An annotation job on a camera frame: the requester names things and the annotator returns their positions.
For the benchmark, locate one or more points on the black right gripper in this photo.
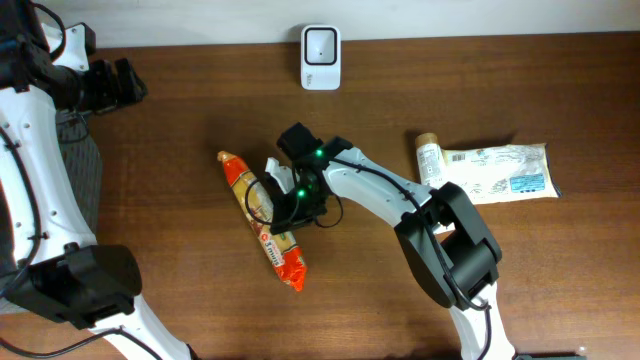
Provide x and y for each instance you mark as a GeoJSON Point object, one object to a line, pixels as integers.
{"type": "Point", "coordinates": [292, 211]}

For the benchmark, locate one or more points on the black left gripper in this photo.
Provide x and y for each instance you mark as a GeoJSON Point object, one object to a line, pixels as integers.
{"type": "Point", "coordinates": [107, 85]}

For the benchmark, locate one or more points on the orange pasta package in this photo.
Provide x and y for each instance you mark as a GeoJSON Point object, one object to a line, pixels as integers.
{"type": "Point", "coordinates": [282, 250]}

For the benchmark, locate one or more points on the white tube with cork cap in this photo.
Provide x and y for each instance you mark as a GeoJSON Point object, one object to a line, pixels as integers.
{"type": "Point", "coordinates": [431, 161]}

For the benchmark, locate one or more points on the cream yellow snack bag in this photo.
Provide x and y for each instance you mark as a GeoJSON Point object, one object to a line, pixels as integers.
{"type": "Point", "coordinates": [501, 174]}

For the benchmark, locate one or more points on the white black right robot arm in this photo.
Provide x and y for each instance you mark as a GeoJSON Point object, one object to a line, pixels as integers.
{"type": "Point", "coordinates": [450, 250]}

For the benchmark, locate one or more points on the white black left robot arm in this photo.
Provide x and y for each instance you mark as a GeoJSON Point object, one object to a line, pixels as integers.
{"type": "Point", "coordinates": [51, 262]}

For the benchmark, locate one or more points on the white black barcode scanner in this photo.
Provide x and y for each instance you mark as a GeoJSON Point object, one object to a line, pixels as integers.
{"type": "Point", "coordinates": [320, 59]}

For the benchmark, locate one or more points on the dark grey plastic basket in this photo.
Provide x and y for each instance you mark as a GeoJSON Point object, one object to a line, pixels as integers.
{"type": "Point", "coordinates": [82, 161]}

